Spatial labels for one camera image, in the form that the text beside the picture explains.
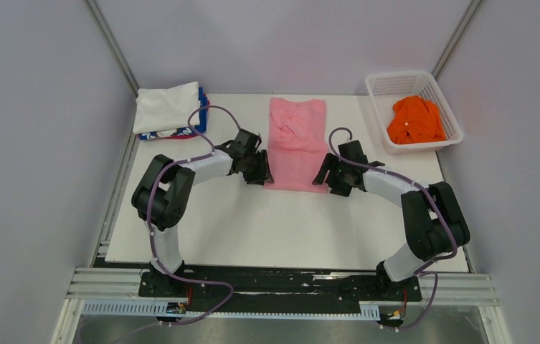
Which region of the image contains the blue printed folded t-shirt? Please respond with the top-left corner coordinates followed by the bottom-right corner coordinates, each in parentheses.
top-left (133, 82), bottom-right (209, 140)

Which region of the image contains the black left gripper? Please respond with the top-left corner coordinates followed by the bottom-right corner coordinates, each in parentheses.
top-left (242, 150), bottom-right (275, 186)

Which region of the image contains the white slotted cable duct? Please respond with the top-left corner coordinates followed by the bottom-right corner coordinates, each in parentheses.
top-left (80, 300), bottom-right (380, 321)

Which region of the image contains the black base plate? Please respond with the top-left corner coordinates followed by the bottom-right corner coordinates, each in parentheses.
top-left (138, 264), bottom-right (422, 312)

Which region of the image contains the orange t-shirt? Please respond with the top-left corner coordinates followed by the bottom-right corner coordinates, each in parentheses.
top-left (387, 96), bottom-right (447, 145)

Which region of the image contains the pink t-shirt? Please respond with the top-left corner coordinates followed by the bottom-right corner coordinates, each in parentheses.
top-left (264, 97), bottom-right (328, 194)

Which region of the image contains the white folded t-shirt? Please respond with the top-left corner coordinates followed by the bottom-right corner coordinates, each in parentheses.
top-left (132, 81), bottom-right (201, 139)

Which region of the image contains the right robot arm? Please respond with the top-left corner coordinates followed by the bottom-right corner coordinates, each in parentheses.
top-left (312, 140), bottom-right (470, 300)

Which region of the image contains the right aluminium corner post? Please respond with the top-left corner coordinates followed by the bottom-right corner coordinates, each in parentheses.
top-left (431, 0), bottom-right (485, 80)

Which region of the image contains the white plastic laundry basket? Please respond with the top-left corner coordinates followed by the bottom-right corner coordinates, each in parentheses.
top-left (365, 70), bottom-right (464, 155)

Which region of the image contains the left aluminium corner post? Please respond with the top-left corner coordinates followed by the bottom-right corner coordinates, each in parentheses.
top-left (83, 0), bottom-right (139, 97)

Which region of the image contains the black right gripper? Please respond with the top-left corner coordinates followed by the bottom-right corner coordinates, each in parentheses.
top-left (313, 153), bottom-right (351, 197)

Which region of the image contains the aluminium frame rail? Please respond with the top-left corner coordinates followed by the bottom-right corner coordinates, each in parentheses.
top-left (67, 268), bottom-right (500, 307)

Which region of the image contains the aluminium corner post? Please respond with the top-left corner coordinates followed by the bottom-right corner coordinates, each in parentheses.
top-left (431, 0), bottom-right (485, 80)
top-left (83, 0), bottom-right (139, 97)

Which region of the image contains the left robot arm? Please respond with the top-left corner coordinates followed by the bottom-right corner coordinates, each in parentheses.
top-left (131, 129), bottom-right (274, 296)

